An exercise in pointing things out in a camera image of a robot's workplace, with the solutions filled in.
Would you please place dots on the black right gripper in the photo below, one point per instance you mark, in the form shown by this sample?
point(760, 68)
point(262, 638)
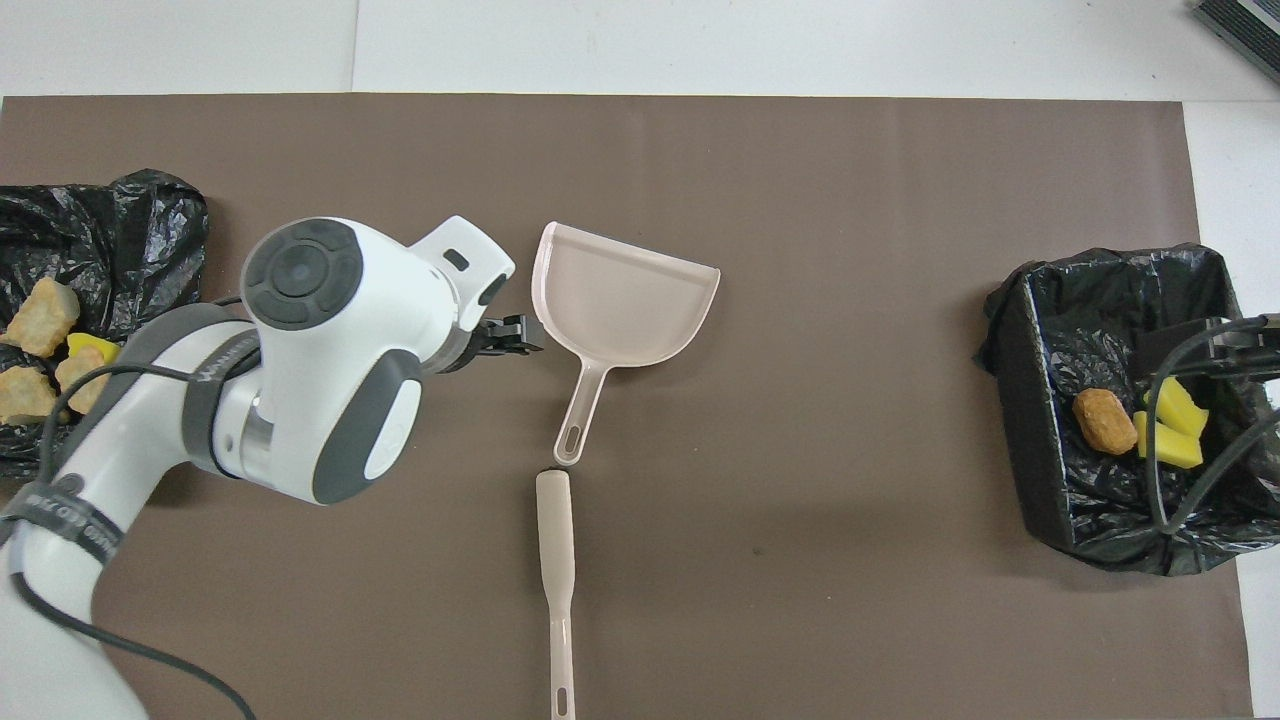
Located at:
point(1245, 345)

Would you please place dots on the wide yellow green sponge piece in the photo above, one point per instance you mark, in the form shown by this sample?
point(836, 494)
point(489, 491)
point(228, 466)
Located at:
point(1182, 405)

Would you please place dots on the narrow yellow green sponge piece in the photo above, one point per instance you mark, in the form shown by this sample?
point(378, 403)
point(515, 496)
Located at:
point(1178, 448)

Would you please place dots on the brown nugget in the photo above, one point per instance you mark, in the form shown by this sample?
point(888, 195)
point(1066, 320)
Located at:
point(1105, 422)

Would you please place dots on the pink plastic dustpan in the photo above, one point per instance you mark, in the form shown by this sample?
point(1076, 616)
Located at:
point(625, 300)

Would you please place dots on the beige hand brush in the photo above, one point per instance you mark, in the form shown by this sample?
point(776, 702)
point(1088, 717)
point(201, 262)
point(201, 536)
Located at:
point(555, 540)

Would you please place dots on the lumpy yellow sponge piece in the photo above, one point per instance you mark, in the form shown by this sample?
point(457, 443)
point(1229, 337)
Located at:
point(92, 347)

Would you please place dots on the tan paper scrap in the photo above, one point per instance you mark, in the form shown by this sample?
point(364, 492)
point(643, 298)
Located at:
point(42, 315)
point(78, 378)
point(25, 395)

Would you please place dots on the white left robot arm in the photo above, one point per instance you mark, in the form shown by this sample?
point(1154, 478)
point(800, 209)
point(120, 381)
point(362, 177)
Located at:
point(330, 360)

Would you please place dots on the open bin with black liner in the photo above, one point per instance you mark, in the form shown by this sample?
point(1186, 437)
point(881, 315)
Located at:
point(1080, 300)

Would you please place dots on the covered black plastic bag bin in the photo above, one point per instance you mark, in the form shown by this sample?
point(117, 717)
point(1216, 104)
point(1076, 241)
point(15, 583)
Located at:
point(140, 240)

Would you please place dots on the brown table mat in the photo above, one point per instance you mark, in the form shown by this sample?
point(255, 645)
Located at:
point(800, 200)

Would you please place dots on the dark ribbed device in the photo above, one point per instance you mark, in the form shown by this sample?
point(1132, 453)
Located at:
point(1250, 30)

